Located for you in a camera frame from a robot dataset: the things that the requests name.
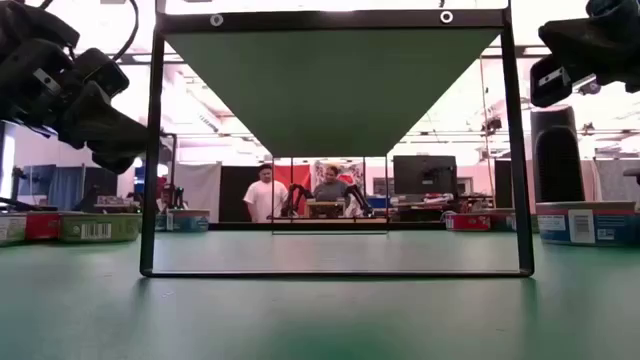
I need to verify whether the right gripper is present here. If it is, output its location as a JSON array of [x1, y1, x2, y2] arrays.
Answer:
[[528, 14, 640, 109]]

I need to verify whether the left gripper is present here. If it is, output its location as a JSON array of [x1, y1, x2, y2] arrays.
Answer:
[[0, 37, 151, 175]]

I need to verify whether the green-label can gold lid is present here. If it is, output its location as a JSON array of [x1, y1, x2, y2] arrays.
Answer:
[[58, 211, 143, 245]]

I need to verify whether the red-label can silver lid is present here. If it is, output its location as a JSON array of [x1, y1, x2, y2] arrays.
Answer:
[[24, 212, 62, 242], [444, 213, 492, 233]]

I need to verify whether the teal-label can silver lid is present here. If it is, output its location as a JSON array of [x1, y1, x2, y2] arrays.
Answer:
[[155, 208, 211, 234]]

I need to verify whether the wooden shelf black frame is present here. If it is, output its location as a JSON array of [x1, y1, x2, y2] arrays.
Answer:
[[139, 0, 535, 279]]

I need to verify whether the blue curtain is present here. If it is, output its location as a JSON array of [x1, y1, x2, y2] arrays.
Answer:
[[17, 163, 84, 211]]

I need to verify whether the person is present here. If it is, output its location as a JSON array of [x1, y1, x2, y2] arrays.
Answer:
[[312, 164, 352, 220], [154, 175, 177, 211], [243, 163, 290, 224]]

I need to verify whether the white sheet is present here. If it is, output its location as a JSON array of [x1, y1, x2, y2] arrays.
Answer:
[[174, 162, 223, 224]]

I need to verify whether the grey patterned partition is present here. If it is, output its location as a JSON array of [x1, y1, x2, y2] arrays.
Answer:
[[593, 158, 640, 203]]

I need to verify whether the green-white-label can silver lid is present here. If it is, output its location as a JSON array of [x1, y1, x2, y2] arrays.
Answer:
[[0, 212, 27, 247]]

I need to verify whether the black partition panel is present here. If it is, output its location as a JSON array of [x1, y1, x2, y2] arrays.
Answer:
[[219, 165, 261, 224]]

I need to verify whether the black cabinet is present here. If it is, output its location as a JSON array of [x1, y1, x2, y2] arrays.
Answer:
[[494, 159, 515, 209]]

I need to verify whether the red cloth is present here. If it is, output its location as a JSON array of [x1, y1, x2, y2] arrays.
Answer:
[[272, 163, 312, 219]]

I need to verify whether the wooden stand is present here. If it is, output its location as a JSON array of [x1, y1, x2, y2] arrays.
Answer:
[[304, 199, 346, 220]]

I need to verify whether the patterned banner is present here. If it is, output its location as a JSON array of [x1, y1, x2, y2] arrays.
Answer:
[[310, 160, 365, 201]]

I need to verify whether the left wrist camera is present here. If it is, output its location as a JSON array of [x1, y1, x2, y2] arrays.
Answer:
[[73, 47, 131, 100]]

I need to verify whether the black aluminium rig frame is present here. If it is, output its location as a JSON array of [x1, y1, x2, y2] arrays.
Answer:
[[208, 221, 447, 232]]

